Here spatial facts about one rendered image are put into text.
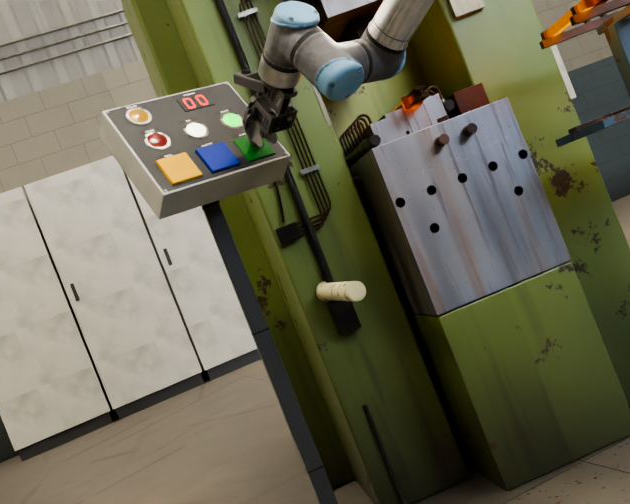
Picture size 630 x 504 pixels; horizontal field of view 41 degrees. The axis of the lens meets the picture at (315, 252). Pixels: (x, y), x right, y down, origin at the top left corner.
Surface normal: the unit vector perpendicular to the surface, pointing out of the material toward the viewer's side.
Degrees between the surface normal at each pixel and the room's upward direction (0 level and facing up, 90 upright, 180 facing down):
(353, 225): 90
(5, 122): 90
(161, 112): 60
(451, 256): 90
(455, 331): 90
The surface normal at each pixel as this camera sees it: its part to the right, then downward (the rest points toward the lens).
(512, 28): 0.14, -0.04
